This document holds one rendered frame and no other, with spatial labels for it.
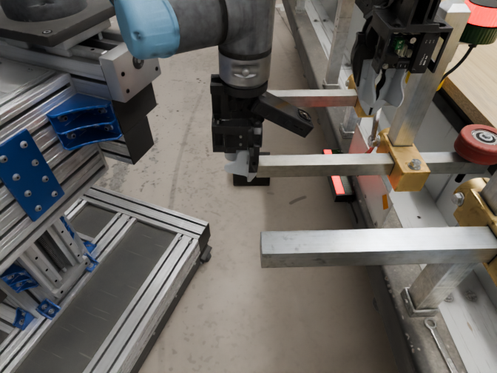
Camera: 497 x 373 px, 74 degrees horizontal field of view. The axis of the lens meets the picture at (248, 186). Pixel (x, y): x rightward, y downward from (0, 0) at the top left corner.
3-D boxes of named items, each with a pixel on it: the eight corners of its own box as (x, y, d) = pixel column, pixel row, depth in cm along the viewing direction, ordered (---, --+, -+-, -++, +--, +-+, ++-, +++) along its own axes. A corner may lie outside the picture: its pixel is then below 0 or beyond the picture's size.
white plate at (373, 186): (376, 234, 68) (390, 203, 61) (346, 154, 86) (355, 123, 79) (379, 234, 68) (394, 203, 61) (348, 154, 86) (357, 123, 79)
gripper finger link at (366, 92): (356, 132, 47) (373, 72, 41) (347, 109, 52) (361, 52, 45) (378, 132, 48) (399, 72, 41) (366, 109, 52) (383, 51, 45)
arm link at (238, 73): (269, 38, 49) (274, 64, 43) (267, 68, 52) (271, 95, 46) (219, 38, 48) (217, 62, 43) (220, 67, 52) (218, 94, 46)
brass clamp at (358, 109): (355, 118, 78) (360, 99, 75) (342, 89, 88) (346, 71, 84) (381, 117, 78) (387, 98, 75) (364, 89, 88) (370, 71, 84)
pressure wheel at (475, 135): (447, 195, 63) (477, 149, 55) (430, 167, 69) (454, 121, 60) (487, 195, 63) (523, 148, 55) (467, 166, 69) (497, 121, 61)
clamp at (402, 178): (393, 192, 60) (403, 172, 57) (372, 146, 70) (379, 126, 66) (424, 192, 60) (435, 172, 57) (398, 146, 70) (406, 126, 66)
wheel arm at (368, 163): (256, 181, 62) (257, 164, 59) (255, 169, 64) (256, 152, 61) (482, 177, 63) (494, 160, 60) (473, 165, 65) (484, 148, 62)
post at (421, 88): (362, 223, 79) (450, 5, 44) (358, 212, 81) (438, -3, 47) (376, 223, 79) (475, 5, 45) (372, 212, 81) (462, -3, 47)
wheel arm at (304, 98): (248, 111, 80) (248, 95, 77) (248, 103, 82) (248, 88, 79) (424, 108, 81) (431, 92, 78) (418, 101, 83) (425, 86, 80)
